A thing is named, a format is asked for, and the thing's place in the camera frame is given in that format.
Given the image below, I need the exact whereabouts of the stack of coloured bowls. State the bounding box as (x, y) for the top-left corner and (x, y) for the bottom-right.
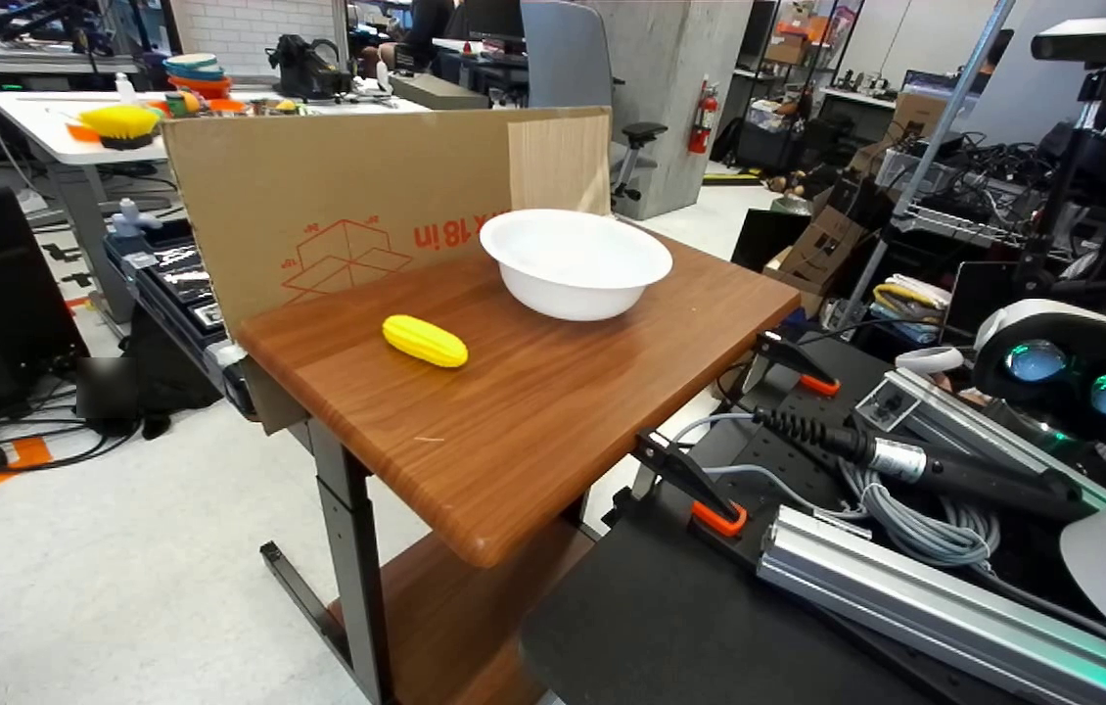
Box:
(161, 52), (234, 101)

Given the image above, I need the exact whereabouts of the red fire extinguisher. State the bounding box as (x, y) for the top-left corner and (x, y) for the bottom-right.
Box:
(687, 77), (721, 157)

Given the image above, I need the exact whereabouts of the grey office chair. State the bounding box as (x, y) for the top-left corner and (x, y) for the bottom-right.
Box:
(520, 0), (669, 205)

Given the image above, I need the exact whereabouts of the coil of grey cable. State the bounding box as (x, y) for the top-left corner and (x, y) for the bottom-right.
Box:
(835, 456), (1003, 571)

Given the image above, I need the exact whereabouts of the metal wire shelf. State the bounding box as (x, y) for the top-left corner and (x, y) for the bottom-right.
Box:
(835, 0), (1068, 331)

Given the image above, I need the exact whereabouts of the black bag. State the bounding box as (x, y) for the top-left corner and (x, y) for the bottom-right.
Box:
(265, 33), (355, 102)

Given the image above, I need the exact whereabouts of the pale blue spray bottle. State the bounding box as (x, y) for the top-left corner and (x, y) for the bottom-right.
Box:
(110, 198), (164, 242)

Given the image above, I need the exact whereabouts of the yellow brush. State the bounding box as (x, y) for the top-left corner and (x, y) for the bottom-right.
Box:
(77, 104), (163, 151)

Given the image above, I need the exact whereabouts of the white bowl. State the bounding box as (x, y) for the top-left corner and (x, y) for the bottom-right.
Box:
(480, 209), (674, 323)

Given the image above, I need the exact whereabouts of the yellow toy corn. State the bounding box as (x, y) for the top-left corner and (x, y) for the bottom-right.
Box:
(382, 314), (470, 369)

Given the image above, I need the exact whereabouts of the cardboard sheet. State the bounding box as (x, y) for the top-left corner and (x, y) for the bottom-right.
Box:
(161, 106), (613, 438)

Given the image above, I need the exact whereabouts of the black tool case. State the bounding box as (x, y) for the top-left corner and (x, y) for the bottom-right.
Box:
(104, 229), (257, 416)

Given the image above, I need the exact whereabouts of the white headset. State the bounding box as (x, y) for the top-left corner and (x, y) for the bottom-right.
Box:
(971, 298), (1106, 465)

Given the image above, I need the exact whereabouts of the black cable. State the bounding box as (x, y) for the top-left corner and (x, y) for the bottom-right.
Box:
(752, 405), (1096, 522)

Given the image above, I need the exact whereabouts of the hand controller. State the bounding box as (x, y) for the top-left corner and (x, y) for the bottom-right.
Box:
(895, 345), (966, 376)

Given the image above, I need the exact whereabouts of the black clamp with orange tips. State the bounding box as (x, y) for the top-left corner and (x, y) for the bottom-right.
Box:
(632, 430), (750, 539)
(753, 330), (843, 399)

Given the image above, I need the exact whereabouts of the pile of folded cloths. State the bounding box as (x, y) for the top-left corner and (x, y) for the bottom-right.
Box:
(867, 273), (952, 346)

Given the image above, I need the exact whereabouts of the white table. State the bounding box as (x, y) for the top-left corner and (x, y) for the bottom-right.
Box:
(0, 89), (429, 325)

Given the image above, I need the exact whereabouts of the stack of cardboard boxes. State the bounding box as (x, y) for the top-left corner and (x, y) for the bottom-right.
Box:
(764, 92), (952, 316)

